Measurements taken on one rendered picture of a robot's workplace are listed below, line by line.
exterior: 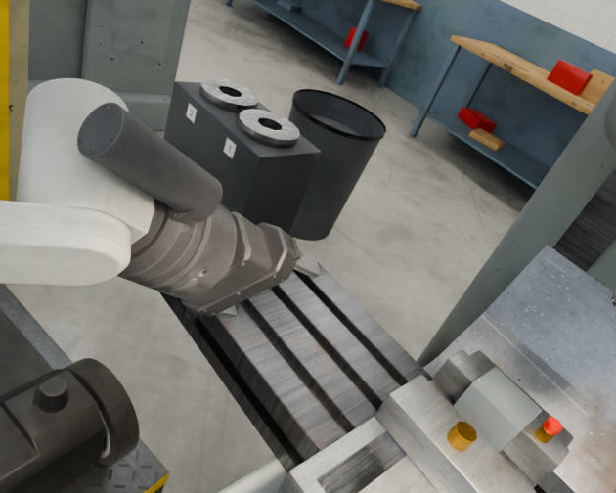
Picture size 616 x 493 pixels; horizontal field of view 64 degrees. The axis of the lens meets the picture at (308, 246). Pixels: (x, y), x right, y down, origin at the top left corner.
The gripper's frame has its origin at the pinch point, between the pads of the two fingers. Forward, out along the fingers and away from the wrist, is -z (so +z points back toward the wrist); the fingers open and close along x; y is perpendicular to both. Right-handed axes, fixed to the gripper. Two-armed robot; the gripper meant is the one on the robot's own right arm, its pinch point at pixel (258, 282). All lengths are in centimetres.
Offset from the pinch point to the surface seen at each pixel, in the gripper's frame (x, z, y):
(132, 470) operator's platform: -54, -39, -4
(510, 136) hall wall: 105, -394, 224
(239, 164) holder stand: -1.6, -7.1, 21.2
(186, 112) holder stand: -7.0, -5.9, 33.9
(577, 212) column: 37, -38, 6
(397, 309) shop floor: -19, -184, 50
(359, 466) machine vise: 2.3, -6.0, -19.2
